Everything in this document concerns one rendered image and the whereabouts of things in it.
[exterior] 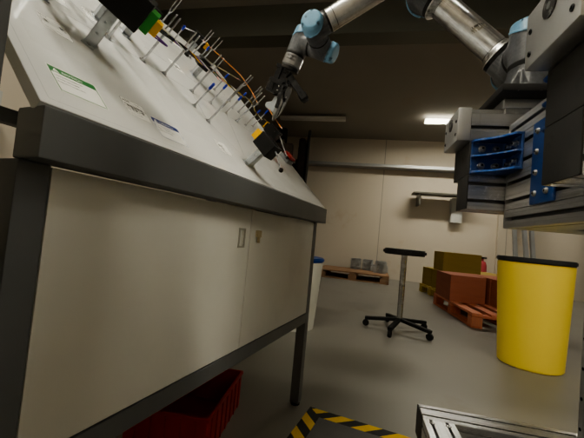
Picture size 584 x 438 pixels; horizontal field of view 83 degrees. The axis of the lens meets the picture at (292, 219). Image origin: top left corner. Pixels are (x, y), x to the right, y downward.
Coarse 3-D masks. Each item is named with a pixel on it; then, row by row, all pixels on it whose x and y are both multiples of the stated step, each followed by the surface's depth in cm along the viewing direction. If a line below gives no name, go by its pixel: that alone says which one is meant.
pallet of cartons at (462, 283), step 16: (448, 272) 416; (448, 288) 387; (464, 288) 380; (480, 288) 378; (496, 288) 363; (448, 304) 383; (464, 304) 379; (480, 304) 382; (496, 304) 360; (464, 320) 342; (480, 320) 320; (496, 320) 318
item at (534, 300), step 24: (504, 264) 230; (528, 264) 215; (552, 264) 209; (576, 264) 212; (504, 288) 228; (528, 288) 215; (552, 288) 209; (504, 312) 227; (528, 312) 214; (552, 312) 209; (504, 336) 226; (528, 336) 213; (552, 336) 209; (504, 360) 225; (528, 360) 213; (552, 360) 209
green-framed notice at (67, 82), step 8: (48, 64) 47; (56, 72) 47; (64, 72) 49; (56, 80) 46; (64, 80) 47; (72, 80) 49; (80, 80) 51; (64, 88) 46; (72, 88) 48; (80, 88) 49; (88, 88) 51; (80, 96) 48; (88, 96) 49; (96, 96) 52; (96, 104) 50; (104, 104) 52
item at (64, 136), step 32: (32, 128) 40; (64, 128) 42; (96, 128) 46; (32, 160) 42; (64, 160) 42; (96, 160) 46; (128, 160) 51; (160, 160) 57; (192, 160) 64; (192, 192) 65; (224, 192) 75; (256, 192) 88
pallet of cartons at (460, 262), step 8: (440, 256) 495; (448, 256) 482; (456, 256) 482; (464, 256) 481; (472, 256) 480; (480, 256) 480; (440, 264) 492; (448, 264) 482; (456, 264) 481; (464, 264) 480; (472, 264) 480; (480, 264) 479; (424, 272) 544; (432, 272) 514; (464, 272) 480; (472, 272) 479; (480, 272) 479; (424, 280) 541; (432, 280) 511; (424, 288) 543; (432, 288) 510
